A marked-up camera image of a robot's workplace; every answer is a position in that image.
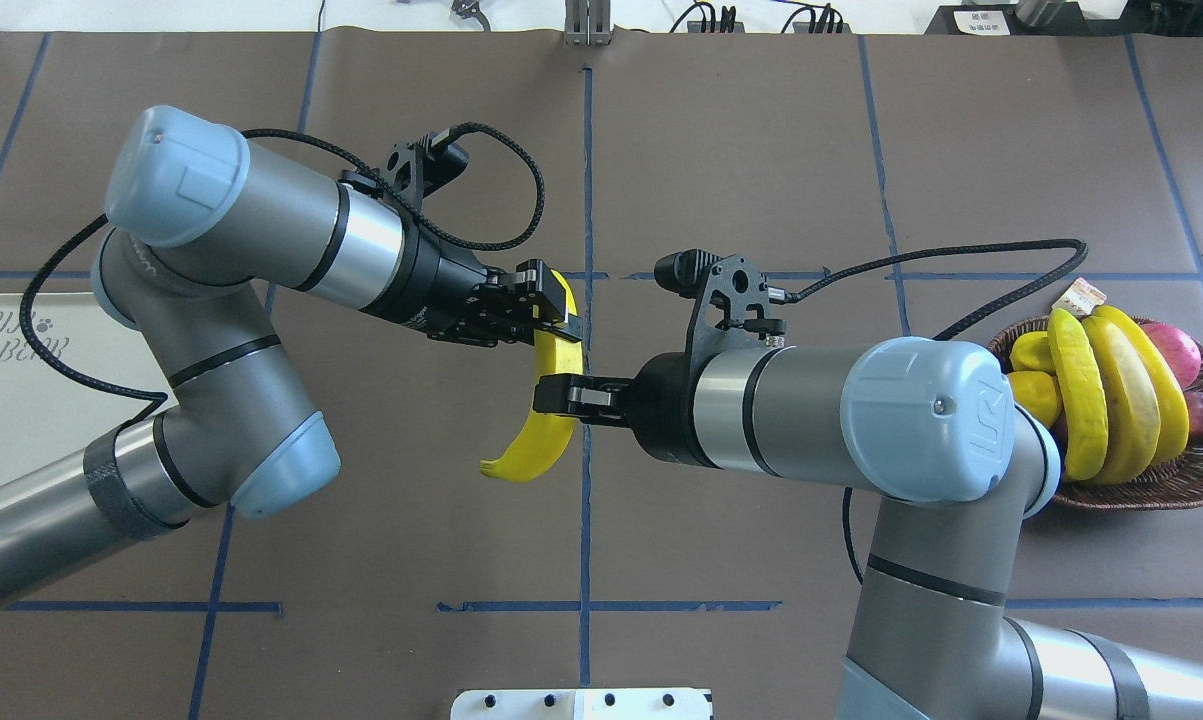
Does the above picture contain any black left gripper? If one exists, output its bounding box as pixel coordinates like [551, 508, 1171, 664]
[369, 224, 583, 347]

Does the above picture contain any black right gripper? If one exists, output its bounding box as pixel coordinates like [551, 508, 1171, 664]
[532, 356, 715, 468]

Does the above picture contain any yellow banana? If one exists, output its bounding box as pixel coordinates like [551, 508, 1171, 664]
[1095, 305, 1190, 466]
[479, 291, 583, 483]
[1045, 307, 1110, 482]
[1081, 315, 1162, 486]

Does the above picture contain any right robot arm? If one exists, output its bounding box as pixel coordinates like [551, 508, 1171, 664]
[534, 337, 1203, 719]

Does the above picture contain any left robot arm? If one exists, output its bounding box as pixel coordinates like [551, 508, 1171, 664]
[0, 106, 586, 607]

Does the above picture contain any brown wicker basket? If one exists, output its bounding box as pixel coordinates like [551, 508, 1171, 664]
[988, 316, 1203, 511]

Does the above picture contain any yellow lemon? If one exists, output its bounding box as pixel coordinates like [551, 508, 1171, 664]
[1009, 331, 1055, 375]

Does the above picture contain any yellow star fruit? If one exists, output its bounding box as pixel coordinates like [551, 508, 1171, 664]
[1005, 370, 1063, 429]

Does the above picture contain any white paper price tag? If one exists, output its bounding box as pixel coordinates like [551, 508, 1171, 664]
[1051, 276, 1108, 319]

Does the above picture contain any cream bear tray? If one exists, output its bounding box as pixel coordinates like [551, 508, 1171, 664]
[0, 293, 168, 487]

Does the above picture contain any red pink apple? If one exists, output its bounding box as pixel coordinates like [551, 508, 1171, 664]
[1140, 322, 1203, 389]

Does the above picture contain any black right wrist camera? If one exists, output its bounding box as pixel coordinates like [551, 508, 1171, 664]
[653, 249, 787, 361]

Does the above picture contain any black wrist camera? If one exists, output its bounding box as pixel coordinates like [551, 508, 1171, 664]
[653, 249, 787, 361]
[378, 139, 469, 210]

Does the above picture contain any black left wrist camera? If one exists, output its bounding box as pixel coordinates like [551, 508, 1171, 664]
[378, 139, 469, 210]

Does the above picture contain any aluminium frame post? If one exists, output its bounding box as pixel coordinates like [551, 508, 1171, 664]
[563, 0, 614, 47]

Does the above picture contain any black right camera cable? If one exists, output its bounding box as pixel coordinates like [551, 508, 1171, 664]
[771, 238, 1090, 585]

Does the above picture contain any black camera cable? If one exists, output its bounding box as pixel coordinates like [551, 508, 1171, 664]
[19, 121, 546, 427]
[771, 238, 1090, 585]

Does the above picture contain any black left camera cable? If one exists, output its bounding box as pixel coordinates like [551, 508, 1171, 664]
[19, 121, 546, 427]

